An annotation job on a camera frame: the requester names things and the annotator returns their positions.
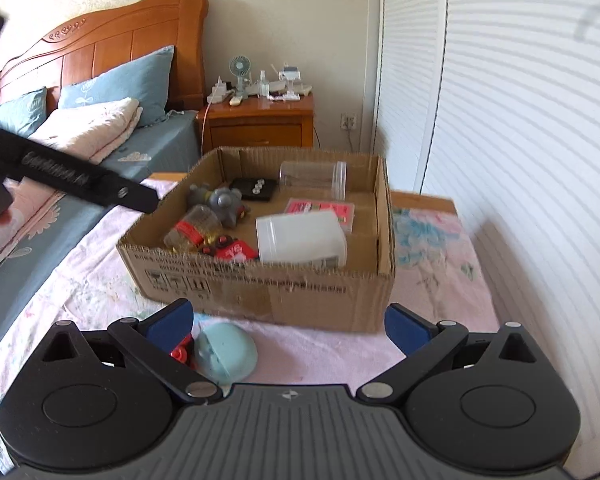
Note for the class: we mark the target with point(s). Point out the wooden nightstand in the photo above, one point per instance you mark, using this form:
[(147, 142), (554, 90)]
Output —
[(260, 132)]

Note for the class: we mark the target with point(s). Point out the small green desk fan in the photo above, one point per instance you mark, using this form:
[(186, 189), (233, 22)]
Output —
[(238, 65)]

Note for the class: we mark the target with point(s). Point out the brown cardboard box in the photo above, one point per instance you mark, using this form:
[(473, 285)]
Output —
[(305, 300)]

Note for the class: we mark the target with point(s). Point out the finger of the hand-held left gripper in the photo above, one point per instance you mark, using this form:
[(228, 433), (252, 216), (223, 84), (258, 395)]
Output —
[(135, 197)]

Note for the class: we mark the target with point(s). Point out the white power strip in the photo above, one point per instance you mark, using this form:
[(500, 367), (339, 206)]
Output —
[(217, 96)]

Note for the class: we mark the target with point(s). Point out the clear plastic jar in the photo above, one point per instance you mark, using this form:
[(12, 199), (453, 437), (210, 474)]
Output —
[(310, 175)]

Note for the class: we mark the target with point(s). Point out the bed with blue sheet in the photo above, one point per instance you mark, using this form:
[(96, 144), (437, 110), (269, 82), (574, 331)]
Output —
[(165, 150)]

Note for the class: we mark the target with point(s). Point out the plastic bottle with red label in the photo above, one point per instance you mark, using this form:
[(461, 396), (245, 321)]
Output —
[(195, 225)]

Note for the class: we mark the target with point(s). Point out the pink floral cloth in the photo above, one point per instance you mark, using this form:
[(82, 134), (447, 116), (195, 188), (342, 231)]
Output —
[(330, 355)]

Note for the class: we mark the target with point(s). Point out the black remote with buttons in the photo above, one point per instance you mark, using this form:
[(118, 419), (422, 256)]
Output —
[(267, 192)]

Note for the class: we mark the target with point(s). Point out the white wall socket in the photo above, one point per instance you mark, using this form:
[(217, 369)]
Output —
[(348, 121)]

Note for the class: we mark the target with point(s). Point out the light blue dome toy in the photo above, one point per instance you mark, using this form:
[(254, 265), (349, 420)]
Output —
[(227, 352)]

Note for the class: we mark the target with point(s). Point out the grey toy figure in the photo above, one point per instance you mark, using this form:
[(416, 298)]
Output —
[(222, 200)]

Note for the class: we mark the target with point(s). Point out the pink packet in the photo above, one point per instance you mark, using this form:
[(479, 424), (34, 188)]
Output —
[(305, 206)]

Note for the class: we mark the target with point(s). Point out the small clear bottle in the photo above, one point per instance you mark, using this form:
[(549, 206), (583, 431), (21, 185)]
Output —
[(264, 85)]

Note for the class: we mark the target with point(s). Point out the small red toy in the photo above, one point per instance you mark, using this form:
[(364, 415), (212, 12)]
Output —
[(182, 352)]

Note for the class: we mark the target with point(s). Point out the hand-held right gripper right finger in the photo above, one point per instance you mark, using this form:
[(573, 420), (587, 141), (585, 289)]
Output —
[(405, 330)]

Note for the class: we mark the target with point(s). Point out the wooden bed headboard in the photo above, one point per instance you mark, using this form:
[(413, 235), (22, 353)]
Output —
[(110, 45)]

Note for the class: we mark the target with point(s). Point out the red toy car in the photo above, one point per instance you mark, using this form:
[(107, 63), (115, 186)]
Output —
[(235, 251)]

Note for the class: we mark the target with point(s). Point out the large blue pillow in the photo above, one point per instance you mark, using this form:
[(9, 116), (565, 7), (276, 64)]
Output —
[(145, 80)]

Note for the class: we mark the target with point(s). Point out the white remote control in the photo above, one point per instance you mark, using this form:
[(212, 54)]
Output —
[(235, 101)]

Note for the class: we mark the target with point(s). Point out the pink folded quilt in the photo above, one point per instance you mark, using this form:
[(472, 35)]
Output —
[(90, 125)]

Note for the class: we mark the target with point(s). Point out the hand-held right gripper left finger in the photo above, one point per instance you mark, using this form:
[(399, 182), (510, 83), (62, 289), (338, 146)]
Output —
[(172, 327)]

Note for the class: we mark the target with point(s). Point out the translucent white plastic box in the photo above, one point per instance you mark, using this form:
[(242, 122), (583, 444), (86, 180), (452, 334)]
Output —
[(300, 240)]

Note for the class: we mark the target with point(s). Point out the small blue pillow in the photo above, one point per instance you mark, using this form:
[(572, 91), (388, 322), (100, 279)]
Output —
[(20, 112)]

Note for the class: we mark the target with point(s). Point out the white phone stand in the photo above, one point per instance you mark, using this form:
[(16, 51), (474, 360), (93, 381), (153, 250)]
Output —
[(290, 77)]

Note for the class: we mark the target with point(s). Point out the white louvred wardrobe door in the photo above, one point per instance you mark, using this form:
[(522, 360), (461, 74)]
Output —
[(530, 160), (410, 85)]

